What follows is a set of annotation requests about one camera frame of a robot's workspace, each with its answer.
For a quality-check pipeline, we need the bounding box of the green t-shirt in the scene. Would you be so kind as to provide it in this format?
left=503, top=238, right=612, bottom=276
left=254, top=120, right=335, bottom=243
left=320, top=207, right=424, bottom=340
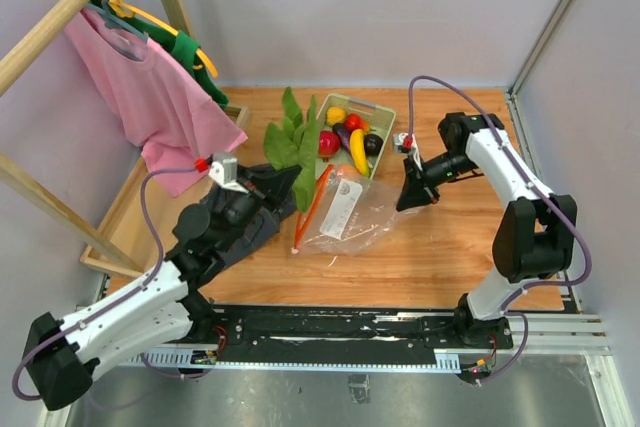
left=127, top=18, right=229, bottom=109

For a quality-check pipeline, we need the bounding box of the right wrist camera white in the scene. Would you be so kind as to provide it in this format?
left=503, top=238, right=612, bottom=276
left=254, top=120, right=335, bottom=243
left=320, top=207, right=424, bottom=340
left=392, top=132, right=420, bottom=162

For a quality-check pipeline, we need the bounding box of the yellow fake orange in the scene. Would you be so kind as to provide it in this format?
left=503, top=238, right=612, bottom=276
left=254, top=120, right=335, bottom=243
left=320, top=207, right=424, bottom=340
left=325, top=106, right=347, bottom=127

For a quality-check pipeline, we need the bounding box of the clear zip top bag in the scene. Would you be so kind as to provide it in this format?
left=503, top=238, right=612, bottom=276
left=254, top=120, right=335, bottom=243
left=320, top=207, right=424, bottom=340
left=292, top=164, right=421, bottom=256

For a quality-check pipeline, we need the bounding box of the orange fake peach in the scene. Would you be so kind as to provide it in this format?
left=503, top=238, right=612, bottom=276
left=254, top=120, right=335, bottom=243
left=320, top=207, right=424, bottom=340
left=336, top=164, right=359, bottom=175

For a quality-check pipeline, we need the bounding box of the wooden clothes rack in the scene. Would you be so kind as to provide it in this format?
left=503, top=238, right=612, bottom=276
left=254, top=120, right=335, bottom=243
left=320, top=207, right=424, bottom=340
left=0, top=0, right=251, bottom=276

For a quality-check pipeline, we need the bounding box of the purple fake eggplant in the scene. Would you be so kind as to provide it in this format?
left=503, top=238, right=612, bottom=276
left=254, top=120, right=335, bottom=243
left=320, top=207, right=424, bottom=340
left=332, top=123, right=351, bottom=154

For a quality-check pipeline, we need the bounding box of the red fake apple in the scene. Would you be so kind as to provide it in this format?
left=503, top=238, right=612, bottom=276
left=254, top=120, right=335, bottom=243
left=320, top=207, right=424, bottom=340
left=318, top=130, right=341, bottom=162

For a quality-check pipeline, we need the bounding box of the green fake leafy vegetable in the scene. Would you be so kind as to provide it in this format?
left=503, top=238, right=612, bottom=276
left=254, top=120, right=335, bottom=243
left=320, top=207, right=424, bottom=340
left=263, top=87, right=321, bottom=212

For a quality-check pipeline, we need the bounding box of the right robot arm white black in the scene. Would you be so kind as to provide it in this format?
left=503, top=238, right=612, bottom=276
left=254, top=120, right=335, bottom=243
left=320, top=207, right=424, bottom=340
left=393, top=112, right=577, bottom=347

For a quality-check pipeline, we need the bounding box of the pink t-shirt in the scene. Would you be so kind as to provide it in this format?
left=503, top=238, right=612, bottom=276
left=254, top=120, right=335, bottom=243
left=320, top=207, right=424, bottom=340
left=65, top=8, right=247, bottom=197

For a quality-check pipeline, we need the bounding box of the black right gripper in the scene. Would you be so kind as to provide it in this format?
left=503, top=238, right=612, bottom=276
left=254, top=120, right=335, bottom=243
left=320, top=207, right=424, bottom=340
left=395, top=150, right=477, bottom=212

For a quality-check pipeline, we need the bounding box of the dark fake avocado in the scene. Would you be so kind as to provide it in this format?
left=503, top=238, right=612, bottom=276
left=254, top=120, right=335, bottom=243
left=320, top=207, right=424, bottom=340
left=363, top=133, right=384, bottom=157

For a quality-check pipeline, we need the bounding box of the light green plastic basket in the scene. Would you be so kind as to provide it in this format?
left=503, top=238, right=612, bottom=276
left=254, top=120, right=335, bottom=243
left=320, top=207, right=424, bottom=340
left=316, top=93, right=396, bottom=178

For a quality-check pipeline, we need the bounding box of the yellow clothes hanger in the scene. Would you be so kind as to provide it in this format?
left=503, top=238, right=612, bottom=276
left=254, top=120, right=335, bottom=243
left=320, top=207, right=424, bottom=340
left=89, top=0, right=220, bottom=79

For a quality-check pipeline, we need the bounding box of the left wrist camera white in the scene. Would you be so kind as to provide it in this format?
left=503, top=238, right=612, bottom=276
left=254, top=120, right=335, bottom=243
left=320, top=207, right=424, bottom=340
left=194, top=153, right=249, bottom=194

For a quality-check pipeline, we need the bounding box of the dark grey checked cloth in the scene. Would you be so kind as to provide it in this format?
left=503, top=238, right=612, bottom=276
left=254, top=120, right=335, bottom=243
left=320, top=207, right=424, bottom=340
left=200, top=186, right=296, bottom=271

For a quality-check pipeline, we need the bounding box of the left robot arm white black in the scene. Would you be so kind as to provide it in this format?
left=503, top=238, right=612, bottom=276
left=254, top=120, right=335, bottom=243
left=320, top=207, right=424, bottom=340
left=12, top=157, right=302, bottom=411

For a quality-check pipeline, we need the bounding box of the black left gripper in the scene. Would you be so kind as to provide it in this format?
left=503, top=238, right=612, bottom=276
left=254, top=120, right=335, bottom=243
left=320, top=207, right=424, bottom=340
left=216, top=162, right=302, bottom=252

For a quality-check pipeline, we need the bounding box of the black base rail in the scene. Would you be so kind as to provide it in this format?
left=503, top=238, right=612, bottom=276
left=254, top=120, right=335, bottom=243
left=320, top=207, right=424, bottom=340
left=125, top=304, right=514, bottom=377

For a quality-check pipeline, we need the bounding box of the grey clothes hanger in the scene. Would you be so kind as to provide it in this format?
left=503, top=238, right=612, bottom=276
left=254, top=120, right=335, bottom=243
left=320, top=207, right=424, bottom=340
left=85, top=0, right=148, bottom=44

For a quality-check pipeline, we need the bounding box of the yellow fake banana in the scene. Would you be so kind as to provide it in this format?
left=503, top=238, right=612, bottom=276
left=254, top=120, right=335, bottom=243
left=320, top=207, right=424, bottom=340
left=350, top=130, right=370, bottom=178

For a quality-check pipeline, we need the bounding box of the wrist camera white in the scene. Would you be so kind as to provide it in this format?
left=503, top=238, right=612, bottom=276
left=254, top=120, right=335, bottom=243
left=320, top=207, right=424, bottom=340
left=392, top=132, right=420, bottom=162
left=194, top=153, right=249, bottom=194

